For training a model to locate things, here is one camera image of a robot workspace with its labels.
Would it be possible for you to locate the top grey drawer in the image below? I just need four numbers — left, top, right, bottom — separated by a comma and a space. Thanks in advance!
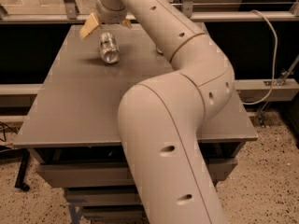
36, 158, 237, 188

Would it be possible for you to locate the white cable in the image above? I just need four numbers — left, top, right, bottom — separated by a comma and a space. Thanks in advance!
241, 9, 278, 106

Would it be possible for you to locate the upper metal rail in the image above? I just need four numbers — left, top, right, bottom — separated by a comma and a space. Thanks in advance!
0, 11, 299, 24

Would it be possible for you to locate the middle grey drawer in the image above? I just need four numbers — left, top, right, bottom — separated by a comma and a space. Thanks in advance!
64, 185, 142, 207

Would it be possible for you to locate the bottom grey drawer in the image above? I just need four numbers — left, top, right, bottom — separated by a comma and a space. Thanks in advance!
82, 205, 146, 220

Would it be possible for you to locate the black stand leg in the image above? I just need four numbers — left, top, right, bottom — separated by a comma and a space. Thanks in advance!
15, 149, 30, 192

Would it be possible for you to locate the green 7up can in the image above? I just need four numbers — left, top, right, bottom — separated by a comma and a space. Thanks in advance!
99, 32, 120, 64

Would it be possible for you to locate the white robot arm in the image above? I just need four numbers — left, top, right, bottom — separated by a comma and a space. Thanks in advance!
80, 0, 235, 224

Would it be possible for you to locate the grey drawer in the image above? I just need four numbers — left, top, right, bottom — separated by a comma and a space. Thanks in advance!
64, 185, 142, 207
36, 158, 237, 188
82, 205, 146, 220

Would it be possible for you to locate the grey drawer cabinet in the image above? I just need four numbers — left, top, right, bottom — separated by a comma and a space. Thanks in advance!
12, 22, 259, 222

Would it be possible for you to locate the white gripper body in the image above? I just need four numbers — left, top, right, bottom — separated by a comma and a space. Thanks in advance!
96, 0, 127, 24

